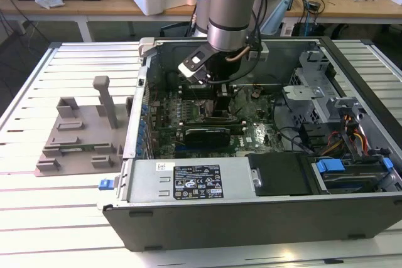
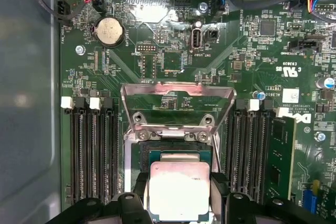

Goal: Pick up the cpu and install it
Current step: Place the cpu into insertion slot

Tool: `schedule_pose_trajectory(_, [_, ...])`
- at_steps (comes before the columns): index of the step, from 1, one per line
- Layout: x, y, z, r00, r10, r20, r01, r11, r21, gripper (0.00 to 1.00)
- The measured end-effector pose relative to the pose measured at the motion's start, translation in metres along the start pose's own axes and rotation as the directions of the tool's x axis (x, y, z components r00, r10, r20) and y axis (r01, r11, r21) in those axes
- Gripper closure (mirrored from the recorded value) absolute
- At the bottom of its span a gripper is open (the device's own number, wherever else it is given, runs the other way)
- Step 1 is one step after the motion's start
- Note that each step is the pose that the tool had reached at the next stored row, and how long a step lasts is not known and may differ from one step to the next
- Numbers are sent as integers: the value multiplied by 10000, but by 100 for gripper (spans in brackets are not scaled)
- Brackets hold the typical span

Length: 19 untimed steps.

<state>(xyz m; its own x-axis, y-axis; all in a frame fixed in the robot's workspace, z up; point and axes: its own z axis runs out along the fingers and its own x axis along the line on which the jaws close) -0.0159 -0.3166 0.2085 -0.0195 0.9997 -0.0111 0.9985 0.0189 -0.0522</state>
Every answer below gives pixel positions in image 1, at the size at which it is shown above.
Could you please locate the black plastic shroud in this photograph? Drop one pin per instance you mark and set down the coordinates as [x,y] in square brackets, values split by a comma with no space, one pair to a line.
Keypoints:
[279,174]

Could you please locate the silver power supply unit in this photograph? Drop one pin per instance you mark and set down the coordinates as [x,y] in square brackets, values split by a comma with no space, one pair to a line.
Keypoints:
[147,183]

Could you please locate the coin cell battery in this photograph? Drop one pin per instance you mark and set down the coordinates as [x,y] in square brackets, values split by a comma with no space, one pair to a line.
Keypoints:
[256,93]

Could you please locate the grey parts rack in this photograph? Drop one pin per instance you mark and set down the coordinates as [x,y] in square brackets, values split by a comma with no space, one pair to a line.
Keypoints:
[81,164]

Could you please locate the open black PC case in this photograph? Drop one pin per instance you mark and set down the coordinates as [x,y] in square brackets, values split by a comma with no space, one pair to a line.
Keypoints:
[251,227]

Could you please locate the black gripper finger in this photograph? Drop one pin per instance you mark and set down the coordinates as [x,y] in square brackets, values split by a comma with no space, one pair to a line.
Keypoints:
[223,105]

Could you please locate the small white adapter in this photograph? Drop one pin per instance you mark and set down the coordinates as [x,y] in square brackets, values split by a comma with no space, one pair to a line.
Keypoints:
[287,30]

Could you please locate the crumpled white paper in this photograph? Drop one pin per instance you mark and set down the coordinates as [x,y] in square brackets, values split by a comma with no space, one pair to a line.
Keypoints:
[47,1]

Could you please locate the blue case latch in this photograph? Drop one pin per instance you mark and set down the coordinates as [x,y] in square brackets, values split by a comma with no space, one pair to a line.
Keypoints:
[105,184]

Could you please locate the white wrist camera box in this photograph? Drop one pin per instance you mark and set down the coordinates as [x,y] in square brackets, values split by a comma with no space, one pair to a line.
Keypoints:
[190,71]

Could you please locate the green RAM stick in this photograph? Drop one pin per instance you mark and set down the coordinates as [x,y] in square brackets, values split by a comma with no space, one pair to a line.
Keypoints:
[78,148]

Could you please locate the hard disk in blue carrier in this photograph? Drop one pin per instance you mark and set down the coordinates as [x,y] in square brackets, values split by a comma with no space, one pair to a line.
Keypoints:
[329,166]

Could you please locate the black RAM slot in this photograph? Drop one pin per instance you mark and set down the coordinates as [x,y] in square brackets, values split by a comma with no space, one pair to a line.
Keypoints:
[207,120]
[204,86]
[204,89]
[213,124]
[204,93]
[204,96]

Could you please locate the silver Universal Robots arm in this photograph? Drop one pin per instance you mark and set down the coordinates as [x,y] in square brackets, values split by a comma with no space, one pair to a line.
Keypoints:
[232,13]

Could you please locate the black graphics card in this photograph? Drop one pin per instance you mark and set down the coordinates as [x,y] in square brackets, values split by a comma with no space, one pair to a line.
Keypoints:
[207,137]

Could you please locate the green motherboard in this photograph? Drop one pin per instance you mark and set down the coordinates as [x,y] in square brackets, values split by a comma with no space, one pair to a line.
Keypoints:
[169,111]

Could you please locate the metal drive cage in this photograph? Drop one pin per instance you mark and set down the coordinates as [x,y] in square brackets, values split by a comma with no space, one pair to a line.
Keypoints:
[303,92]

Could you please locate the CPU socket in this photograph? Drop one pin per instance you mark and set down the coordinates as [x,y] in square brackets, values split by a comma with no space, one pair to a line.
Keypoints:
[204,111]

